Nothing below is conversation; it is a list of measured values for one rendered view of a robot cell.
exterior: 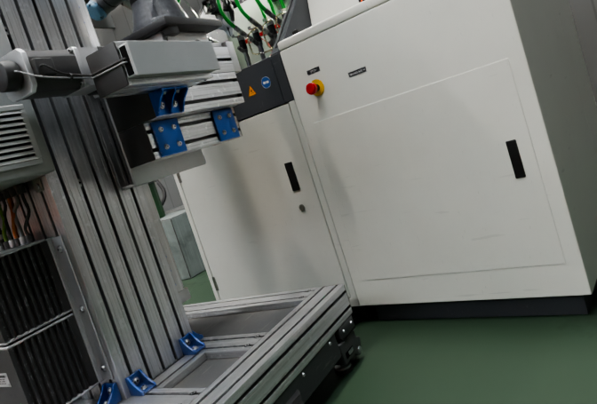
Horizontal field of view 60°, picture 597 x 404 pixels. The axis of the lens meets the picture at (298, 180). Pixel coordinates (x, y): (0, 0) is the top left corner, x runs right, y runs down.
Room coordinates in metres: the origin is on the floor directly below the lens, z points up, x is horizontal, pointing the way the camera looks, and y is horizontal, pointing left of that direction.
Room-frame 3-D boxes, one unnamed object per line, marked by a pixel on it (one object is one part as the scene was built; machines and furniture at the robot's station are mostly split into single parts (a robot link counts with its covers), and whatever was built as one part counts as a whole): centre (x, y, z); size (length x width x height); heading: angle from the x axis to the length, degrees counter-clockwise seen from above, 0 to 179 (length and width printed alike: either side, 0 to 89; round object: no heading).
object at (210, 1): (2.05, 0.09, 1.28); 0.09 x 0.08 x 0.12; 142
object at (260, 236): (1.91, 0.21, 0.44); 0.65 x 0.02 x 0.68; 51
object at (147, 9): (1.39, 0.22, 1.09); 0.15 x 0.15 x 0.10
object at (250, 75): (1.92, 0.19, 0.87); 0.62 x 0.04 x 0.16; 51
